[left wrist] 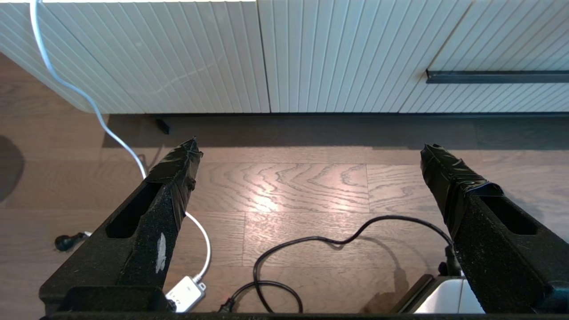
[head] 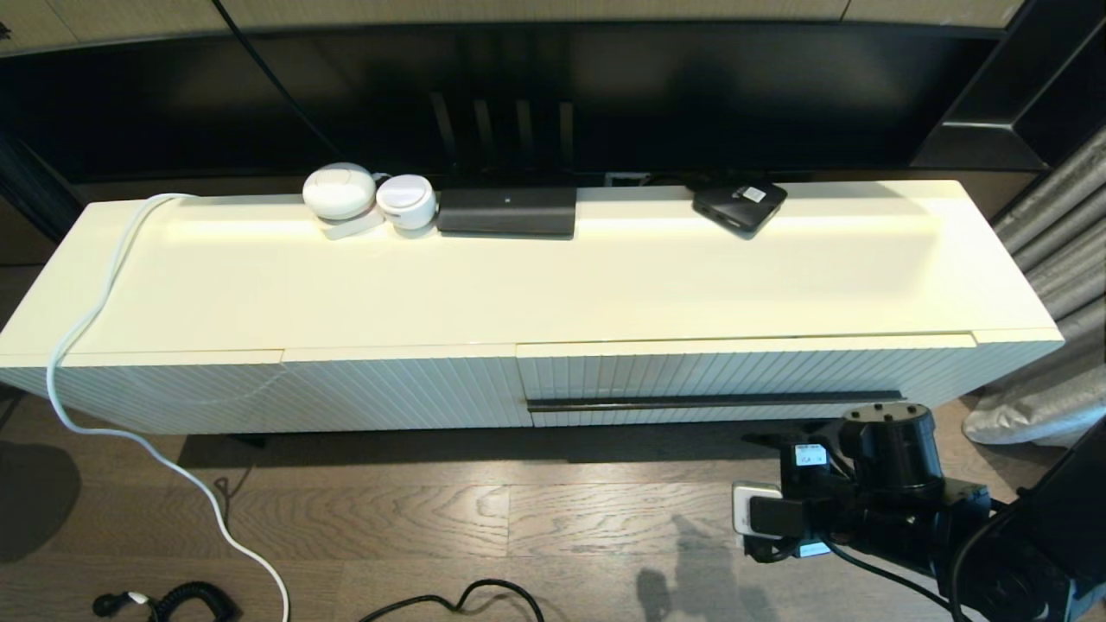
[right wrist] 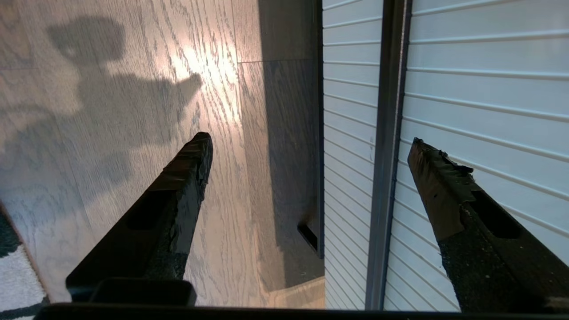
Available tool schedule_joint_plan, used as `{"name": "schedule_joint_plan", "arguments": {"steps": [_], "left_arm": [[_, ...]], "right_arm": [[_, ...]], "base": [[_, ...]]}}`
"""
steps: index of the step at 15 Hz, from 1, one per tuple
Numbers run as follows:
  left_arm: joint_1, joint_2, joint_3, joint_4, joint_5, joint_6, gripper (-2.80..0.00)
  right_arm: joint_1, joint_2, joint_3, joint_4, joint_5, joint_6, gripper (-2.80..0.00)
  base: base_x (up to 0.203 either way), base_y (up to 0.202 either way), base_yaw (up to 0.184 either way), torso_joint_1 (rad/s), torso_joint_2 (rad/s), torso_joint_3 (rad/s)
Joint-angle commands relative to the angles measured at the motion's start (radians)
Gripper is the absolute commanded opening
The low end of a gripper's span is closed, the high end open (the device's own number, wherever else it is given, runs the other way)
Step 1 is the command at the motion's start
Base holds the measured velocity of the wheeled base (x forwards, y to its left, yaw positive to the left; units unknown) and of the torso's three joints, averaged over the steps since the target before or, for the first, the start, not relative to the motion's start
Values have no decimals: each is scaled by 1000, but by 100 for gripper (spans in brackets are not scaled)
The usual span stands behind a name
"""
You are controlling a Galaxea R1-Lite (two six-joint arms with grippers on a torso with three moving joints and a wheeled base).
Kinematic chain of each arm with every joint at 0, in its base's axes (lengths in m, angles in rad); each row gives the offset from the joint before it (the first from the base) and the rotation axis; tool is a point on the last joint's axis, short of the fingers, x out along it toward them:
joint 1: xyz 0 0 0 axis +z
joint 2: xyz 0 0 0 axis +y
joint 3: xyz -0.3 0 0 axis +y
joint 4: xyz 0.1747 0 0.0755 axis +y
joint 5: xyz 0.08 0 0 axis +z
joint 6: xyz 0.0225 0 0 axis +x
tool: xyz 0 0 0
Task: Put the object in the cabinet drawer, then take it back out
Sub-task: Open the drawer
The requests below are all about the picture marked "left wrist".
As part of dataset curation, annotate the thin black metal rod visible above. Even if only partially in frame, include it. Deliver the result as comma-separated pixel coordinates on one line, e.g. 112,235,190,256
425,70,569,84

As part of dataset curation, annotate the grey white robot base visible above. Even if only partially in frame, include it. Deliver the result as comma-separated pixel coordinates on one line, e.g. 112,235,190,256
391,273,486,314

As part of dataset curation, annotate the black coiled cable with plug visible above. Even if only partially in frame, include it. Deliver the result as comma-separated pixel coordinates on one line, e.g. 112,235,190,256
55,231,92,252

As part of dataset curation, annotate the white inline cable box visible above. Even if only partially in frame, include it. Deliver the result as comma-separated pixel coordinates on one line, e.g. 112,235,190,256
165,276,208,313

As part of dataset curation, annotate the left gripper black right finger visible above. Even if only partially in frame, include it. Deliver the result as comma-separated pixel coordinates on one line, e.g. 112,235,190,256
420,143,569,314

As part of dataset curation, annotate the white TV cabinet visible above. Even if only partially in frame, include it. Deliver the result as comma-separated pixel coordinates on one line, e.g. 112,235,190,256
0,0,569,115

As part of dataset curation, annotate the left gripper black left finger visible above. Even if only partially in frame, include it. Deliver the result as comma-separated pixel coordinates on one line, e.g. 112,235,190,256
39,137,204,314

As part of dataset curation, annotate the white power cable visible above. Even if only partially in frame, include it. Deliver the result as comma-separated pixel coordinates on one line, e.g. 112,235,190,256
29,0,212,283

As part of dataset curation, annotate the long black floor cable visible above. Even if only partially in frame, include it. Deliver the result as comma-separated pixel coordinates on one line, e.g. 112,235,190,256
219,215,463,314

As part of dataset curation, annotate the white fluted drawer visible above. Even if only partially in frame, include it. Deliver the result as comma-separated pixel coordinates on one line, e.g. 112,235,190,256
398,0,569,114

